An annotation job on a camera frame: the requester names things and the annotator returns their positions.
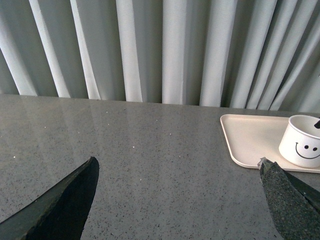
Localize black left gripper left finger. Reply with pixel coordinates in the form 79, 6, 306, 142
0, 157, 100, 240

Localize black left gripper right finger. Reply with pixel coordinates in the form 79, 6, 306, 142
258, 157, 320, 240

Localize white smiley mug black handle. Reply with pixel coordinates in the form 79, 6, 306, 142
278, 115, 320, 168

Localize cream rectangular tray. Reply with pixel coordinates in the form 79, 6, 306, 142
220, 114, 320, 174

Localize grey-white pleated curtain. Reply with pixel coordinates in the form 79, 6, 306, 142
0, 0, 320, 113

